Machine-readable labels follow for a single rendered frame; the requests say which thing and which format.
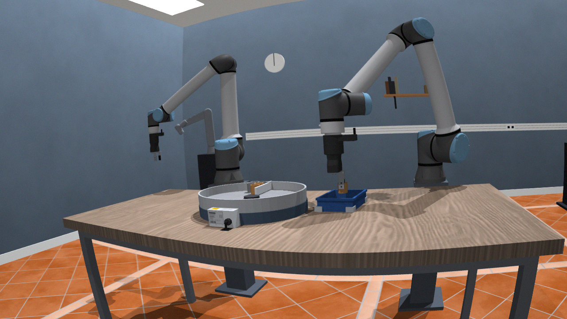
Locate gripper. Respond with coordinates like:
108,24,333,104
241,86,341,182
149,133,162,161
322,135,347,194

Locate blue crate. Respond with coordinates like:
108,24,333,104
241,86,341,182
315,189,368,212

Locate grey turntable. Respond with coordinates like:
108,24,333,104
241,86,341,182
198,180,308,226

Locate black box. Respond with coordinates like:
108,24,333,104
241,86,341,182
197,153,217,190

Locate grey jointed stand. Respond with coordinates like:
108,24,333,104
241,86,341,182
175,108,217,149

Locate wooden table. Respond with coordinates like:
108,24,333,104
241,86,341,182
63,183,565,319

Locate white control box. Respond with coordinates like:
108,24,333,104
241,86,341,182
207,206,241,230

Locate white ceiling light panel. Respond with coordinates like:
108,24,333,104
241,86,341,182
128,0,205,16

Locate black upright board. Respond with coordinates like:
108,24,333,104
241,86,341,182
556,142,567,211

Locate wooden wall shelf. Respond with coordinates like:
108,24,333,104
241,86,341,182
384,92,431,109

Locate white wall clock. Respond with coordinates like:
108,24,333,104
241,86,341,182
264,53,285,74

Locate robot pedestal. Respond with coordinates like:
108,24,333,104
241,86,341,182
215,266,268,298
398,271,445,312

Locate white wall rail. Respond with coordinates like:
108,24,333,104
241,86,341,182
246,123,567,141

